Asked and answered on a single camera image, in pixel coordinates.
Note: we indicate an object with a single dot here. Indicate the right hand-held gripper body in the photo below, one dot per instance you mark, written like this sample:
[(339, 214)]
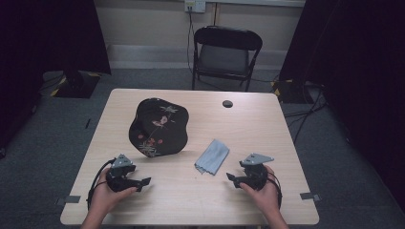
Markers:
[(255, 175)]

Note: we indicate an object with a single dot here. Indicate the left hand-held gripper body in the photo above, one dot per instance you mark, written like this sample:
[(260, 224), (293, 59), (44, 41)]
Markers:
[(118, 181)]

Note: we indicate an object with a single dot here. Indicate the grey cleaning cloth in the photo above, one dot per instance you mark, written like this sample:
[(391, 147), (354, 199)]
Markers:
[(212, 156)]

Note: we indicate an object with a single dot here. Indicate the black floral lacquer plate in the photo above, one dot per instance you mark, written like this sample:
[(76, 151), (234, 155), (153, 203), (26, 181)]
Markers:
[(158, 127)]

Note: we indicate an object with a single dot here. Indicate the person's left hand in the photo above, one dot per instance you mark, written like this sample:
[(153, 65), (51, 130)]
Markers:
[(106, 197)]

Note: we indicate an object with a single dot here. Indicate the person's right hand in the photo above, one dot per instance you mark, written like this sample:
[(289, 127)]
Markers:
[(262, 197)]

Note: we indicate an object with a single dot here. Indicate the grey tape strip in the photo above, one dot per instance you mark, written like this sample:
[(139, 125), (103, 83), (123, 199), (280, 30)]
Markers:
[(71, 199), (309, 196)]

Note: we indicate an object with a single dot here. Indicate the black round table grommet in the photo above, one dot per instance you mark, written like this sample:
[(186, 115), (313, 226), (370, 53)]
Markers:
[(227, 104)]

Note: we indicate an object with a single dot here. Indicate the black stand base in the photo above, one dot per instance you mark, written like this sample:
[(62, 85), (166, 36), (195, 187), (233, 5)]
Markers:
[(79, 86), (288, 92)]

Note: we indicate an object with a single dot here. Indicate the black folding chair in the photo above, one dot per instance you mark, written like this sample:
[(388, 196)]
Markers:
[(226, 54)]

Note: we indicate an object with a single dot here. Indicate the black curtain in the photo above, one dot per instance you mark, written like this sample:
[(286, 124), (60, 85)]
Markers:
[(356, 63), (47, 38)]

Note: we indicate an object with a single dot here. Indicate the white wall socket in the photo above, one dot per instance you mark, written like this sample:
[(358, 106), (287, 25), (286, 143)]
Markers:
[(195, 5)]

